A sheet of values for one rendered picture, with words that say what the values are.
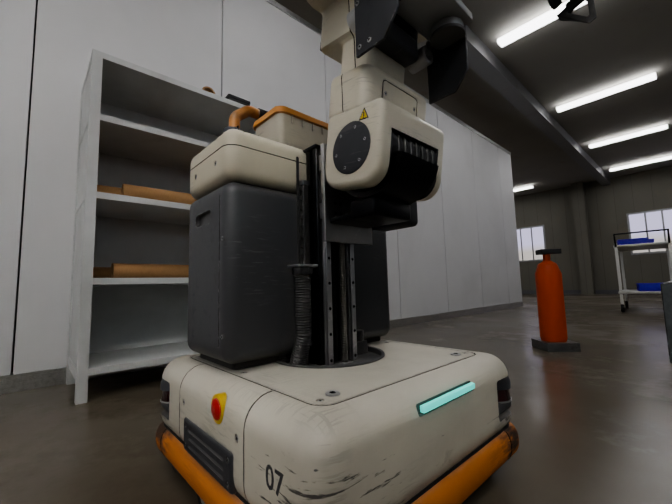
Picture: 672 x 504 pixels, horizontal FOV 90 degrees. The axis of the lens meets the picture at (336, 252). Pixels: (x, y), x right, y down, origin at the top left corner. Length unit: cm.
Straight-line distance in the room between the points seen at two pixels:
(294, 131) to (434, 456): 80
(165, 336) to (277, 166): 166
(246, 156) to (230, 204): 12
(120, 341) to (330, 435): 186
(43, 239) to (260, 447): 184
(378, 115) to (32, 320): 194
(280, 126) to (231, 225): 33
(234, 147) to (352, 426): 59
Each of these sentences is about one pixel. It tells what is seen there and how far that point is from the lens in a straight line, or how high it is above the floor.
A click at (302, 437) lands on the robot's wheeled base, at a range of 50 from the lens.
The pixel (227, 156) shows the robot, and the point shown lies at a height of 74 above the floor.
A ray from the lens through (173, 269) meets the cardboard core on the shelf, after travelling 199.
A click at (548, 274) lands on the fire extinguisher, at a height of 49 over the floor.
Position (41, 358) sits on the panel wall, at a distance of 224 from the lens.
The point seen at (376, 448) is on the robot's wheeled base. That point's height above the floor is 23.
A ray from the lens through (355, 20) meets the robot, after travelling 78.
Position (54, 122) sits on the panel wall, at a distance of 239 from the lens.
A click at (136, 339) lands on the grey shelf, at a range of 227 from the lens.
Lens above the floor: 45
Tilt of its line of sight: 6 degrees up
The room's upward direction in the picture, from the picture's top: 2 degrees counter-clockwise
